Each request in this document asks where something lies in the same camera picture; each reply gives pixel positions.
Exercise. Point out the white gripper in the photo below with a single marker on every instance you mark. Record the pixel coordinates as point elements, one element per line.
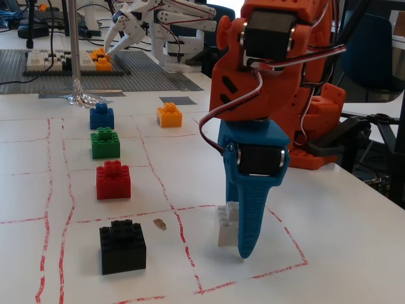
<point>132,28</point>

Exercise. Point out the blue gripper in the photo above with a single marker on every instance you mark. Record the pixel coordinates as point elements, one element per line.
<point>259,158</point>

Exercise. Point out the white brick block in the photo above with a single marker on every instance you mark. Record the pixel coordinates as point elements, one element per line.
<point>226,236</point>

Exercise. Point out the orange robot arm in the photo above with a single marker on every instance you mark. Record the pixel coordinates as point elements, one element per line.
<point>269,79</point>

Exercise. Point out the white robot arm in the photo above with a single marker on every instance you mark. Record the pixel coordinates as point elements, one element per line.
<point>186,12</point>

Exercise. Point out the blue brick block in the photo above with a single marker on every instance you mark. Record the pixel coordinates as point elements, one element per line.
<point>102,118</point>

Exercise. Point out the orange brick block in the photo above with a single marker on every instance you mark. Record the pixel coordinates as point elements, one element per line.
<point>169,119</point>

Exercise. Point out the green brick block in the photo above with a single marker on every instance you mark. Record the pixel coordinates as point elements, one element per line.
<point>106,147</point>

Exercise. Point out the red brick block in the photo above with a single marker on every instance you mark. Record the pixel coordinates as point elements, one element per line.
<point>114,187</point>

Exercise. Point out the black brick block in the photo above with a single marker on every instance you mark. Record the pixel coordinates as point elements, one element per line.
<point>123,253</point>

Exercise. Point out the grey studded baseplate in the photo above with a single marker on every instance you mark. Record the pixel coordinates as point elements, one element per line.
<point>142,76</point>

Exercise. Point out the metal pole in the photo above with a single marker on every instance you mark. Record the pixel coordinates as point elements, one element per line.
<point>75,38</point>

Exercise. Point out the crumpled aluminium foil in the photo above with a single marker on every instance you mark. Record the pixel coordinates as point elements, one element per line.
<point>85,99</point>

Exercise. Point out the white and black brick slab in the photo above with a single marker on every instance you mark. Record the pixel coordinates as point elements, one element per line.
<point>39,61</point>

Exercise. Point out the black tripod stand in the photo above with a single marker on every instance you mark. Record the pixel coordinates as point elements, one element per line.
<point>30,22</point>

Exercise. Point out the black table clamp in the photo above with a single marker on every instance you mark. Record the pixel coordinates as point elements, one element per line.
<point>351,133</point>

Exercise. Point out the green circuit board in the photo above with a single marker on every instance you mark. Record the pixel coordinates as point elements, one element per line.
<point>379,185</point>

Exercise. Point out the black metal post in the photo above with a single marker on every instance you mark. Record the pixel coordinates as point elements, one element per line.
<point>399,152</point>

